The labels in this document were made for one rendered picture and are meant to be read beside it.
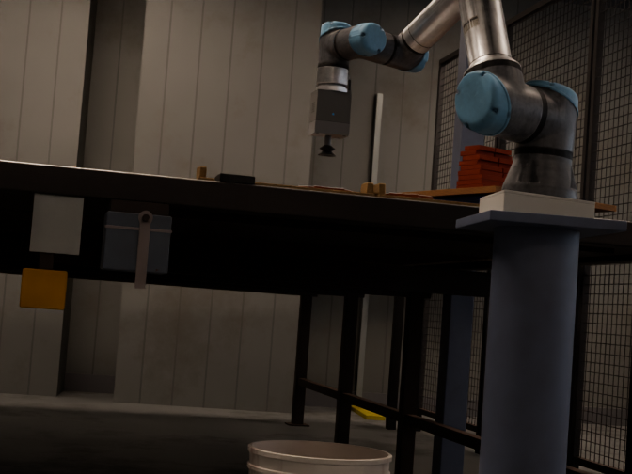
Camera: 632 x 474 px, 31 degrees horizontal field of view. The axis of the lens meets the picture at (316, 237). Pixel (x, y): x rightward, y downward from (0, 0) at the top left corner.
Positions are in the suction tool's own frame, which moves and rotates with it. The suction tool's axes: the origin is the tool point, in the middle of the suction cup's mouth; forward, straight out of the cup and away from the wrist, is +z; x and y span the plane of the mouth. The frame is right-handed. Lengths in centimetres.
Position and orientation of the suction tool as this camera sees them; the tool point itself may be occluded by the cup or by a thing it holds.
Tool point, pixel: (326, 155)
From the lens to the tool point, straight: 275.2
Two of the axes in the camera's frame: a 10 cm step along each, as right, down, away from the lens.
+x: 2.5, -0.4, -9.7
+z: -0.7, 10.0, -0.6
